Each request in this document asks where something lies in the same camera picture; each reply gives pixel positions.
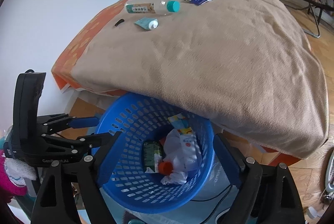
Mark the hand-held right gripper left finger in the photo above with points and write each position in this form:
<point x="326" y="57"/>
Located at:
<point x="109" y="153"/>

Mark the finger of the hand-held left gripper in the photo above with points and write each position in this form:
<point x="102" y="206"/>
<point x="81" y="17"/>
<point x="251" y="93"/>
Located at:
<point x="86" y="143"/>
<point x="83" y="122"/>

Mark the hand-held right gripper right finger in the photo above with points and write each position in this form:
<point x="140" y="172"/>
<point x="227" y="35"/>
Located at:
<point x="227" y="158"/>

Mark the blue plastic basket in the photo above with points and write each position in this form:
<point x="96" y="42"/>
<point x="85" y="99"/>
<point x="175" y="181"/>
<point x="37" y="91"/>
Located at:
<point x="125" y="122"/>

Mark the green white milk carton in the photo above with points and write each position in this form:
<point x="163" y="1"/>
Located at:
<point x="151" y="156"/>

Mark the white wrapper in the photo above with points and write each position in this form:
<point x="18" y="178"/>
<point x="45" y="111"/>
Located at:
<point x="174" y="178"/>

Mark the white plastic bag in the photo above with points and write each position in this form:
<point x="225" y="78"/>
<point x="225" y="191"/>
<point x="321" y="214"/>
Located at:
<point x="172" y="145"/>

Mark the orange plastic cap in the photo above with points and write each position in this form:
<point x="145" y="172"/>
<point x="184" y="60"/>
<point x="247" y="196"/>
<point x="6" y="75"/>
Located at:
<point x="165" y="167"/>

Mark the orange floral blanket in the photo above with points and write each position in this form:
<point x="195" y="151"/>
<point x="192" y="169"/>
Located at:
<point x="83" y="36"/>

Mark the beige blanket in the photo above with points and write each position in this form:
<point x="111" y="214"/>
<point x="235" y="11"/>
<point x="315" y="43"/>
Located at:
<point x="208" y="62"/>

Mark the teal squeeze tube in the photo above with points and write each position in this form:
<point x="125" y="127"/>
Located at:
<point x="144" y="23"/>

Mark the clear bottle with teal cap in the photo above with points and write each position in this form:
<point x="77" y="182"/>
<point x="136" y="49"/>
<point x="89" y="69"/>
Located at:
<point x="146" y="7"/>

